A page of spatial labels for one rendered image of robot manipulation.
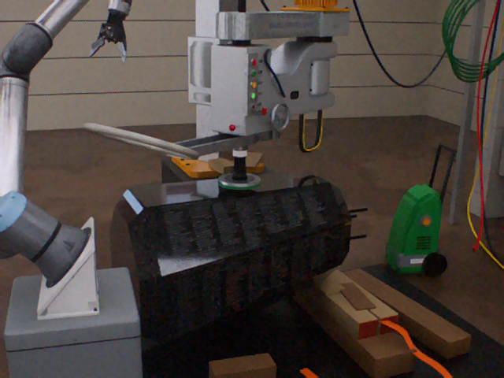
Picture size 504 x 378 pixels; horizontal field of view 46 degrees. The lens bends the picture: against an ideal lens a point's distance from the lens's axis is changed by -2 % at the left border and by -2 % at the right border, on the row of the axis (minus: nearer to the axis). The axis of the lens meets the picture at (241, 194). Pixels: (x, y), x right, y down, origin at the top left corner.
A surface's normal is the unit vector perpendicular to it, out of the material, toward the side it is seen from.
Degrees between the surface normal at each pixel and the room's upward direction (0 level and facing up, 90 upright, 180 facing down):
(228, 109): 90
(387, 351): 0
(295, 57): 40
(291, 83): 90
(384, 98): 90
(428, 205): 90
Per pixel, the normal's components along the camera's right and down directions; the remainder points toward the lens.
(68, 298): 0.23, 0.30
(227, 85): -0.62, 0.23
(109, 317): 0.01, -0.95
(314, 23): 0.79, 0.20
